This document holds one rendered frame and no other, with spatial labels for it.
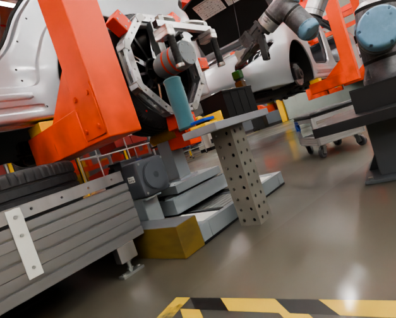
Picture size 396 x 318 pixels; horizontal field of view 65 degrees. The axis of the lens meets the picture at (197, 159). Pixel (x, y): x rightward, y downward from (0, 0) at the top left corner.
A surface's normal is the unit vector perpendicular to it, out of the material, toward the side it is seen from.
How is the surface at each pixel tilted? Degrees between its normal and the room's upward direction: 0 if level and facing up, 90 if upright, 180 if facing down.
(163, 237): 90
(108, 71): 90
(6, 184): 90
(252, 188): 90
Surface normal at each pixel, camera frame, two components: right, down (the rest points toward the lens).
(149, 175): 0.73, -0.21
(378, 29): -0.45, 0.25
